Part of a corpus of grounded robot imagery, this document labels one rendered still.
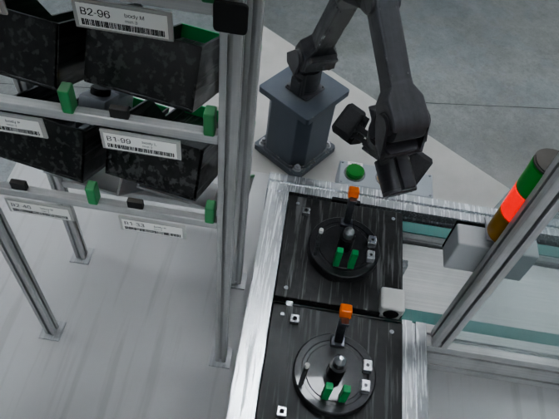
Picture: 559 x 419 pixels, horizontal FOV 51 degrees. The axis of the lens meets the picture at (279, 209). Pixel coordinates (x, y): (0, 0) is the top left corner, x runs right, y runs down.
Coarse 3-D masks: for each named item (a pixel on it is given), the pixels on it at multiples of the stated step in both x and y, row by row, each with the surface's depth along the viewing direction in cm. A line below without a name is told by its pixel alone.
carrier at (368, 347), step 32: (288, 320) 104; (320, 320) 105; (352, 320) 105; (288, 352) 101; (320, 352) 99; (352, 352) 100; (384, 352) 102; (288, 384) 97; (320, 384) 96; (352, 384) 96; (384, 384) 99; (256, 416) 94; (288, 416) 94; (320, 416) 95; (352, 416) 95; (384, 416) 96
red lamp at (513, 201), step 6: (516, 186) 76; (510, 192) 77; (516, 192) 76; (510, 198) 77; (516, 198) 76; (522, 198) 75; (504, 204) 79; (510, 204) 77; (516, 204) 76; (504, 210) 79; (510, 210) 77; (516, 210) 77; (504, 216) 79; (510, 216) 78
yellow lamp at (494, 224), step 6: (498, 210) 80; (498, 216) 80; (492, 222) 82; (498, 222) 80; (504, 222) 79; (492, 228) 82; (498, 228) 81; (504, 228) 80; (492, 234) 82; (498, 234) 81
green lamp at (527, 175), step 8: (528, 168) 73; (536, 168) 71; (520, 176) 75; (528, 176) 73; (536, 176) 71; (520, 184) 75; (528, 184) 73; (536, 184) 72; (520, 192) 75; (528, 192) 73
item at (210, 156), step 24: (168, 120) 95; (192, 120) 100; (192, 144) 91; (120, 168) 77; (144, 168) 76; (168, 168) 75; (192, 168) 74; (216, 168) 82; (168, 192) 77; (192, 192) 76
